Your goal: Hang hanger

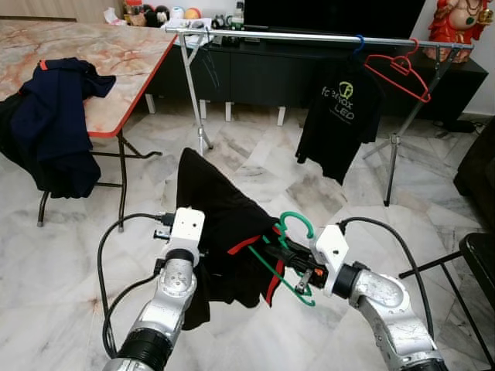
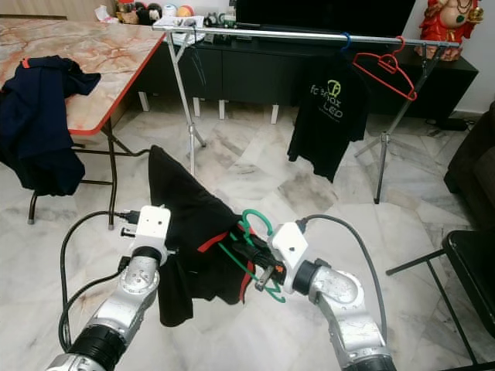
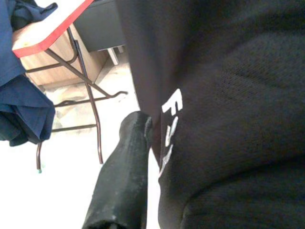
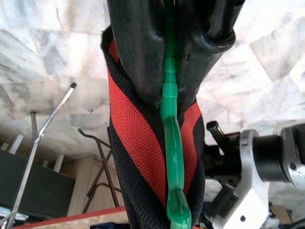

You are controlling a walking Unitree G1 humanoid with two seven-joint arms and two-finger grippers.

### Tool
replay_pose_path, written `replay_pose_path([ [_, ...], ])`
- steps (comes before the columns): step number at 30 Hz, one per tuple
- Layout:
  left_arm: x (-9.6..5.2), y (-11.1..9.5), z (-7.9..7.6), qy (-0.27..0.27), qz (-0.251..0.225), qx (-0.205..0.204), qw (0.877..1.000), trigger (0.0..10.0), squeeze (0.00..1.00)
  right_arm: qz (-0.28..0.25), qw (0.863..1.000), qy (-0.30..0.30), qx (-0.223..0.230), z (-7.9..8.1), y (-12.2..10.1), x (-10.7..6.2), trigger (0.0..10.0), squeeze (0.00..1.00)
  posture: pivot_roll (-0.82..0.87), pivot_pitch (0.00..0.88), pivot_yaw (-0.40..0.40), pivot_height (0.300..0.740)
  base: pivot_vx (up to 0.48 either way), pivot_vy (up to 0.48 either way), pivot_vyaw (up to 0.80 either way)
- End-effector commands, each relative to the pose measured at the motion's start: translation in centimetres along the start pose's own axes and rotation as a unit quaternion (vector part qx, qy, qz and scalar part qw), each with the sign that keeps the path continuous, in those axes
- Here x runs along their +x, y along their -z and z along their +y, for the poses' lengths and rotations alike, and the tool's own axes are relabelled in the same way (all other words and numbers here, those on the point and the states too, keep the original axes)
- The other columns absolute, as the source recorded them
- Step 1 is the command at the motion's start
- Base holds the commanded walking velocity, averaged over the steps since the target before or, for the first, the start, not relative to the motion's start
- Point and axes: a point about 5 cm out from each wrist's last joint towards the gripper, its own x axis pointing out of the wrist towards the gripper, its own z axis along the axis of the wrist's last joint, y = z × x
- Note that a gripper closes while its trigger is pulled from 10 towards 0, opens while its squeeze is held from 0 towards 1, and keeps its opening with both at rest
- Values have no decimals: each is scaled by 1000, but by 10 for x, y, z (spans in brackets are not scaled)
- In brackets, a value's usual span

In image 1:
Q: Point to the black shirt with red trim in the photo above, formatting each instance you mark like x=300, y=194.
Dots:
x=224, y=232

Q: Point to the black television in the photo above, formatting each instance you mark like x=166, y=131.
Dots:
x=332, y=15

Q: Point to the pink tissue box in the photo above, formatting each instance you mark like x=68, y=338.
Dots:
x=114, y=15

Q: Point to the green plastic hanger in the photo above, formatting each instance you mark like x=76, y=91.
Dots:
x=297, y=215

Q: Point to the red gold figurine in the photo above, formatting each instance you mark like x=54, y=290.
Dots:
x=456, y=31

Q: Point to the dark grey sofa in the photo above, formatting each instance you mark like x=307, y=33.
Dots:
x=476, y=178

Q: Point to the navy blue garment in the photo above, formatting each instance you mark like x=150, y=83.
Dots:
x=62, y=131

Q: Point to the blue plastic hanger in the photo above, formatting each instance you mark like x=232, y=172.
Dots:
x=360, y=40

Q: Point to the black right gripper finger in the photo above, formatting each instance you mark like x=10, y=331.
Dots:
x=282, y=239
x=280, y=256

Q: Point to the black shirt with green logo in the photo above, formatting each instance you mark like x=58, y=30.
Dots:
x=340, y=139

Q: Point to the white paper stack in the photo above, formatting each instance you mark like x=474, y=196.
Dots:
x=189, y=25

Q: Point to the marble folding table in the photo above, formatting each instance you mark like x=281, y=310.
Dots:
x=116, y=62

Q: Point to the red plastic hanger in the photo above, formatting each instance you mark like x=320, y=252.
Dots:
x=397, y=67

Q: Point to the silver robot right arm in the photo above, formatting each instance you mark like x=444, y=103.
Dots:
x=379, y=294

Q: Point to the plain black garment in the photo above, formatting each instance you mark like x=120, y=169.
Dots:
x=11, y=139

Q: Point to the black TV cabinet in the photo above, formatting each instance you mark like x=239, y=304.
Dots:
x=255, y=77

